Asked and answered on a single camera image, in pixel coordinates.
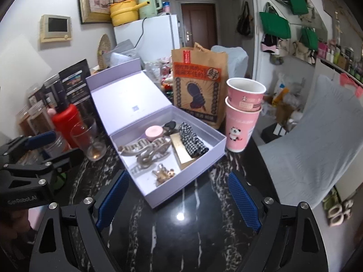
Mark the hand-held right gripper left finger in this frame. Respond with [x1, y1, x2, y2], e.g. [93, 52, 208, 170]
[30, 170, 130, 272]

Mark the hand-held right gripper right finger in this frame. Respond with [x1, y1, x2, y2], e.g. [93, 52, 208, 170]
[228, 171, 329, 272]

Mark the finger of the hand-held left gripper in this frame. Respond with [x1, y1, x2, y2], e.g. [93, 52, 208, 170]
[0, 131, 57, 163]
[0, 148, 84, 195]

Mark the small beige hair claw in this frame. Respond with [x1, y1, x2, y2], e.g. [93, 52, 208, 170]
[118, 139, 151, 156]

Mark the large beige hair claw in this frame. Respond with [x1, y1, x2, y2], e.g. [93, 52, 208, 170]
[137, 137, 172, 169]

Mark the pink round compact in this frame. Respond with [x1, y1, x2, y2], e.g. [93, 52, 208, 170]
[145, 125, 164, 141]

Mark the black white checkered scrunchie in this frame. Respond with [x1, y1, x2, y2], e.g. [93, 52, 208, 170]
[178, 122, 210, 157]

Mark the lavender gift box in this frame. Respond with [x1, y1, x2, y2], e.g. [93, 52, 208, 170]
[86, 58, 227, 209]

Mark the brown spice jar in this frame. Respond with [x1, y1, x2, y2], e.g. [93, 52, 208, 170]
[28, 102, 57, 136]
[27, 83, 46, 105]
[15, 105, 40, 136]

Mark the clear glass cup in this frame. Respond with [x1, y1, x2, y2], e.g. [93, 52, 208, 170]
[70, 118, 107, 162]

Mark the red canister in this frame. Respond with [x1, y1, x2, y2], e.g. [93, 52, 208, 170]
[52, 104, 86, 148]

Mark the dark purple jar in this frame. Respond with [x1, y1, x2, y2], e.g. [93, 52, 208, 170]
[44, 74, 67, 111]

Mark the black pouch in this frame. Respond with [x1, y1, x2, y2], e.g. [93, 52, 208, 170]
[59, 59, 91, 105]

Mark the pink panda paper cup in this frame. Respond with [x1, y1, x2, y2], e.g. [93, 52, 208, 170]
[225, 98, 262, 153]

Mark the beige sandal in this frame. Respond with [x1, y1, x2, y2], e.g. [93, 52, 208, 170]
[339, 198, 354, 219]
[326, 204, 345, 227]

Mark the woven straw fan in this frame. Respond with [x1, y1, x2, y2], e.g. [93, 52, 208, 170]
[97, 33, 112, 68]

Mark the brown paper bag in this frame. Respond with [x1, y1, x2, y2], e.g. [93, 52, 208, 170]
[171, 42, 229, 129]

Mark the grey plastic mailer bag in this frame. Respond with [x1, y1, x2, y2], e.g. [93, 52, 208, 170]
[115, 40, 136, 53]

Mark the framed picture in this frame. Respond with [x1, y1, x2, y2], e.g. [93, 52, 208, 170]
[78, 0, 112, 24]

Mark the yellow pot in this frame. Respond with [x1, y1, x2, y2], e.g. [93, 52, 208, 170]
[109, 0, 149, 27]

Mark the white fridge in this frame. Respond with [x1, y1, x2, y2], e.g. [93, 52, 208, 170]
[113, 14, 182, 60]

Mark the black pink hanging bag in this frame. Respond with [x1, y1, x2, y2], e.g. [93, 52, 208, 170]
[261, 34, 280, 54]

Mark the beige tote bag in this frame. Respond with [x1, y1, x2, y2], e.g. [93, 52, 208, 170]
[293, 41, 315, 63]

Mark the light green kettle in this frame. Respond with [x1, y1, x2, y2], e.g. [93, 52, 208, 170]
[138, 0, 163, 20]

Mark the row of cosmetic bottles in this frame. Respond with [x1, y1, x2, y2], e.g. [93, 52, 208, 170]
[318, 41, 363, 81]

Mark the brown hanging bag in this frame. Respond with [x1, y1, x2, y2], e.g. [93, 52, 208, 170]
[236, 1, 254, 37]

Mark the brown door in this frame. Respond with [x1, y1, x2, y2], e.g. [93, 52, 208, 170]
[181, 2, 218, 49]

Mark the wall intercom panel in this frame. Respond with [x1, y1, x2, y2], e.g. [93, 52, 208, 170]
[40, 14, 72, 44]

